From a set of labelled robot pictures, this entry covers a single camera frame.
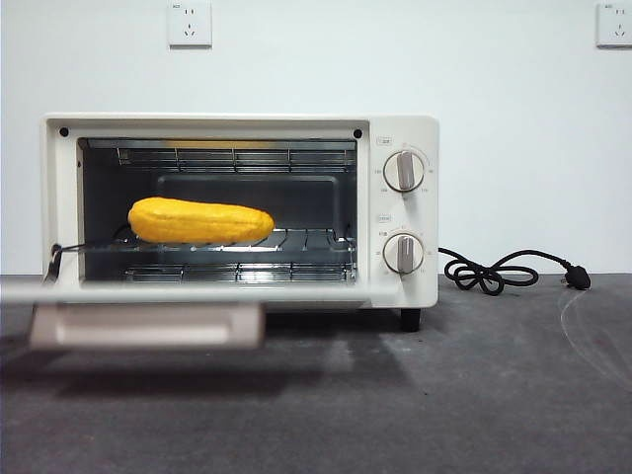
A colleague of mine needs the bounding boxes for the white wall socket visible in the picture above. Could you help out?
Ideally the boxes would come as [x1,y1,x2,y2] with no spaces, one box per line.
[169,2,213,49]
[595,2,632,49]

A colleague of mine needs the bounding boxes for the cream Toshiba toaster oven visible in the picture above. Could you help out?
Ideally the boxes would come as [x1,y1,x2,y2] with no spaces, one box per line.
[39,114,440,333]

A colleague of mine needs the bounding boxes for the wire oven rack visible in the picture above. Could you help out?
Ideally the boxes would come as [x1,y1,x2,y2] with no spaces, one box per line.
[48,227,357,256]

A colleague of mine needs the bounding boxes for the cream timer knob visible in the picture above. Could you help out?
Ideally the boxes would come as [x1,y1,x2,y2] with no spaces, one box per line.
[383,232,426,276]

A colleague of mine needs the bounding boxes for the black power cable with plug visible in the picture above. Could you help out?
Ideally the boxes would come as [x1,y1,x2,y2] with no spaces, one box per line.
[437,246,592,296]

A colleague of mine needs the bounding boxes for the yellow corn cob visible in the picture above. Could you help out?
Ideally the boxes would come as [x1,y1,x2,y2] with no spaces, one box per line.
[126,197,277,245]

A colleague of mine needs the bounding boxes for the cream temperature knob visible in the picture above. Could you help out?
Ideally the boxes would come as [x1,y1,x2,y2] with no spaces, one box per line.
[383,150,427,193]

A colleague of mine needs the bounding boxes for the glass oven door with handle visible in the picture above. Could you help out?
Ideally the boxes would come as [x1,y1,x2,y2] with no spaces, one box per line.
[0,285,371,352]

